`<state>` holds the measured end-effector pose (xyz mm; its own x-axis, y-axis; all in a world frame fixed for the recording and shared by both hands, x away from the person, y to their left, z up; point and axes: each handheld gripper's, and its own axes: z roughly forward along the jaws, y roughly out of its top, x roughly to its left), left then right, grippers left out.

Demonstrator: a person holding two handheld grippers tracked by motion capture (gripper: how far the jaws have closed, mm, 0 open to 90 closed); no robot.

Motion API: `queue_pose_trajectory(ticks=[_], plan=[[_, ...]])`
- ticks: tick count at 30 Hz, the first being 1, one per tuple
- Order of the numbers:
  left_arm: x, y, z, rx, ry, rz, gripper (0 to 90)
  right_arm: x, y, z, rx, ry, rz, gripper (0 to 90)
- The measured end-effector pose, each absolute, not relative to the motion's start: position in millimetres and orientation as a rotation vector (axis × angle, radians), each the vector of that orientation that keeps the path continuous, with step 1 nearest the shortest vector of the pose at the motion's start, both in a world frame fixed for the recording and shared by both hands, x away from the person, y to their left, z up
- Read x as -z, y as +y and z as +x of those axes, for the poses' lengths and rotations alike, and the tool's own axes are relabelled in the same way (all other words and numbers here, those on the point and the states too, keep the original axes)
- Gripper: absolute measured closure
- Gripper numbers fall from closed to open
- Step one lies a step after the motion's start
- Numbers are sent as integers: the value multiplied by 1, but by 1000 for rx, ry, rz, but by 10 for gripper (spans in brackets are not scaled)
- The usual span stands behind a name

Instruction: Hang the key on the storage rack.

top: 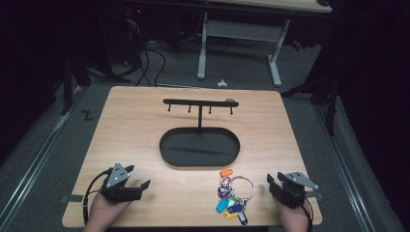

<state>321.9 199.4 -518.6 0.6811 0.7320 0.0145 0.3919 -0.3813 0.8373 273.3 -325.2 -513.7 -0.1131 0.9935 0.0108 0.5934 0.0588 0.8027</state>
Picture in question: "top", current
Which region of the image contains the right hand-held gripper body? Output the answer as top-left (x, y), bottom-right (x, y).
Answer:
top-left (272, 171), bottom-right (320, 209)

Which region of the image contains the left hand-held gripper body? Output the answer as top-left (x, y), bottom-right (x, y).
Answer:
top-left (100, 162), bottom-right (143, 205)

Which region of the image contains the person's right hand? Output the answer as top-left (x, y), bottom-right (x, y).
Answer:
top-left (273, 195), bottom-right (311, 232)

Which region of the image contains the person's left hand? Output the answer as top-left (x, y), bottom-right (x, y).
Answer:
top-left (83, 192), bottom-right (132, 232)

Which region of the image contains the black tape floor mark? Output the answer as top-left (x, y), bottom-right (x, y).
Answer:
top-left (80, 109), bottom-right (95, 122)

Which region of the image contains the black key rack with tray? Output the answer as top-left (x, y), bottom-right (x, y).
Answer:
top-left (159, 98), bottom-right (242, 168)

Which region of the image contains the black metal stand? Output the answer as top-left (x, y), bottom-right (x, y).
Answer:
top-left (59, 57), bottom-right (132, 117)
top-left (279, 72), bottom-right (340, 137)

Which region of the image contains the dark computer tower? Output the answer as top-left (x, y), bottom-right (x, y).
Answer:
top-left (123, 5), bottom-right (143, 67)

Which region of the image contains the white-framed desk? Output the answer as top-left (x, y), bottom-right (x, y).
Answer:
top-left (196, 0), bottom-right (334, 89)

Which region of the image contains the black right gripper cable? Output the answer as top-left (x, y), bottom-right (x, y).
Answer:
top-left (302, 195), bottom-right (314, 232)

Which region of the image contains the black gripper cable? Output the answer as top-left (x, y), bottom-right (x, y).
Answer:
top-left (82, 169), bottom-right (112, 226)
top-left (302, 195), bottom-right (314, 232)

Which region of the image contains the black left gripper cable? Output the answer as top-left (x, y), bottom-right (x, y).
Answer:
top-left (82, 169), bottom-right (112, 226)

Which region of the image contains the key ring with coloured tags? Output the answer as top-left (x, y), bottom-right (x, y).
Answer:
top-left (215, 167), bottom-right (256, 226)

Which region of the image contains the metal floor rail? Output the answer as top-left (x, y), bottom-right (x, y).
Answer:
top-left (314, 102), bottom-right (379, 232)
top-left (0, 86), bottom-right (82, 226)

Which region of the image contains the bundle of black floor cables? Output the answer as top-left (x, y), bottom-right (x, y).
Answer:
top-left (121, 18), bottom-right (167, 88)

